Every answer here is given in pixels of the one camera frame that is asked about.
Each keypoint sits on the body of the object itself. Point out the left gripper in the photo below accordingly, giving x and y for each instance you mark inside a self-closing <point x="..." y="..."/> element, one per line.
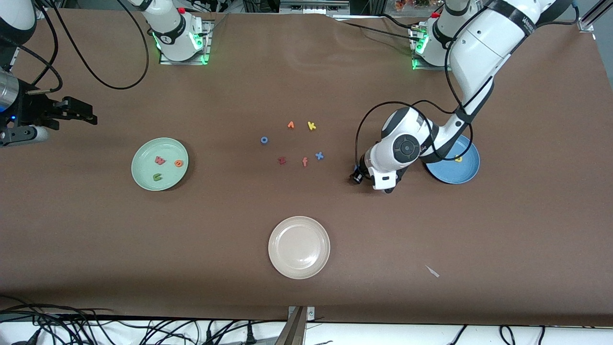
<point x="363" y="167"/>

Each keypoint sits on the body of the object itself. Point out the blue round plate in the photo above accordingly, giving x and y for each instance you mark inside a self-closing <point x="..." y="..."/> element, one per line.
<point x="459" y="172"/>

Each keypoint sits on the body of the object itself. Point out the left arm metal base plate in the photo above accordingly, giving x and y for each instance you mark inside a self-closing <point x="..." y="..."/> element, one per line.
<point x="421" y="67"/>

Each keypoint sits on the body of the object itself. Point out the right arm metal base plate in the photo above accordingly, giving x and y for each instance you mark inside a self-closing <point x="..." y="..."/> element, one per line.
<point x="184" y="62"/>

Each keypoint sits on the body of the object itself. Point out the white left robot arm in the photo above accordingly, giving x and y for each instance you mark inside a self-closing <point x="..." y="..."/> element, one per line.
<point x="483" y="48"/>

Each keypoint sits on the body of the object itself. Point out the metal bracket at table edge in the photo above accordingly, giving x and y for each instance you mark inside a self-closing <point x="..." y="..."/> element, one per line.
<point x="297" y="328"/>

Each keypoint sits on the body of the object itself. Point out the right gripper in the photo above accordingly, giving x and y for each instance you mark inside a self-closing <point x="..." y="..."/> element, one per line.
<point x="32" y="109"/>

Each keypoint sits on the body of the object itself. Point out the aluminium frame rail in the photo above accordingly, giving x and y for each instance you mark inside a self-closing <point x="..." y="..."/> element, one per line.
<point x="591" y="17"/>
<point x="42" y="12"/>

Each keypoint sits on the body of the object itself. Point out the small white paper scrap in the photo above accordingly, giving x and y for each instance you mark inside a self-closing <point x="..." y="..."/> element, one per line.
<point x="432" y="271"/>

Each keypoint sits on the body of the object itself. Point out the beige round plate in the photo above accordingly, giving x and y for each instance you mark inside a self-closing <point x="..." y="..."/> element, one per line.
<point x="299" y="247"/>

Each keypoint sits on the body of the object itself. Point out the brown table cover mat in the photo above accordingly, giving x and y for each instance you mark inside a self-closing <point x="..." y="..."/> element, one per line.
<point x="306" y="86"/>

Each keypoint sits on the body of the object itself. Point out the light green round plate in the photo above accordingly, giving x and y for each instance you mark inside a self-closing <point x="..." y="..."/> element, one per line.
<point x="143" y="167"/>

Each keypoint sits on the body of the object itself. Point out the grey equipment box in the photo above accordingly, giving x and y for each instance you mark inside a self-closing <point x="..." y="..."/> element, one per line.
<point x="311" y="5"/>

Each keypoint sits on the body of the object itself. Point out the pink foam letter w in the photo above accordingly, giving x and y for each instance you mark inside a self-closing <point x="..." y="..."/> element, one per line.
<point x="160" y="161"/>

